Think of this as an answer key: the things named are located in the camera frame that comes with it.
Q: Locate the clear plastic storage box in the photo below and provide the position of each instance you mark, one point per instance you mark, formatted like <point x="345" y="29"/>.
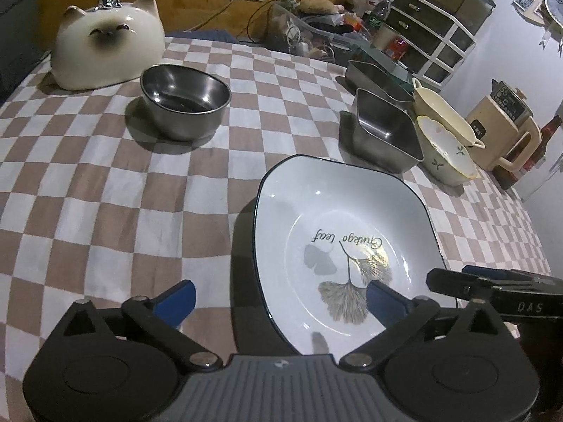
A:
<point x="281" y="30"/>

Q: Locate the dark grey cabinet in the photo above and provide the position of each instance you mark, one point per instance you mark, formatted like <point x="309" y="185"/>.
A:
<point x="20" y="30"/>

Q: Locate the brown plush toy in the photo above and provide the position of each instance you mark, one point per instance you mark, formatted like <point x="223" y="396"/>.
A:
<point x="316" y="4"/>

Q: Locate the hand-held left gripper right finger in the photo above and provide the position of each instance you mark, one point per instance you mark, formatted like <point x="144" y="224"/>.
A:
<point x="387" y="307"/>

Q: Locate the brown white checked tablecloth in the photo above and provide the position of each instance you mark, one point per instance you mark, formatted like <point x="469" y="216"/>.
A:
<point x="88" y="184"/>

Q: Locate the teal side table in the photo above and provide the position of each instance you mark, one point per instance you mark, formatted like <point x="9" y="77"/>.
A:
<point x="396" y="72"/>

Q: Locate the blue cloth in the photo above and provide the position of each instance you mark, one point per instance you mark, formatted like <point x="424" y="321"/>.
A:
<point x="206" y="36"/>

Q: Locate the clear water bottle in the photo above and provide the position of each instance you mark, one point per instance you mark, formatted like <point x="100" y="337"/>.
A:
<point x="377" y="15"/>

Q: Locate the red drink can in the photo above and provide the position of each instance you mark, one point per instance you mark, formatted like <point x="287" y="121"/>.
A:
<point x="397" y="47"/>

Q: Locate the white leaf print flower bowl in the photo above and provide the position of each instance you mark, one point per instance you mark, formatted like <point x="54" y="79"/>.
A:
<point x="444" y="167"/>

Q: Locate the square steel bowl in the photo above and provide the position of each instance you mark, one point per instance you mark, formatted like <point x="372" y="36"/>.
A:
<point x="365" y="77"/>
<point x="374" y="149"/>

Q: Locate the round steel bowl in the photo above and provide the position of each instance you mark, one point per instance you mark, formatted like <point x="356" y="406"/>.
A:
<point x="184" y="118"/>

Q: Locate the white ceramic cat figure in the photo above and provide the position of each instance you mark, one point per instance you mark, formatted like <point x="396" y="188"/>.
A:
<point x="101" y="52"/>

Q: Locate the beige electric kettle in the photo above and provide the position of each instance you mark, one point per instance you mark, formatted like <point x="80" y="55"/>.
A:
<point x="488" y="118"/>

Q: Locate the brown glass bottle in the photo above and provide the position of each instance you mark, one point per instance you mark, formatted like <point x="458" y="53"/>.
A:
<point x="550" y="131"/>

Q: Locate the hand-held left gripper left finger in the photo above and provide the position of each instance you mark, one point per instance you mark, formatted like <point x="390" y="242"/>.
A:
<point x="177" y="301"/>

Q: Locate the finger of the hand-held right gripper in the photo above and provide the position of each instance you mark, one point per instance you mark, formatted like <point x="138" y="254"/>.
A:
<point x="453" y="283"/>
<point x="477" y="270"/>

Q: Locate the white frame drawer cabinet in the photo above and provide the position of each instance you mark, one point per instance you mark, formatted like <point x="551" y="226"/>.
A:
<point x="440" y="39"/>

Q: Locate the white leaf print square plate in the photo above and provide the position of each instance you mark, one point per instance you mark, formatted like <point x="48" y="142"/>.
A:
<point x="334" y="202"/>

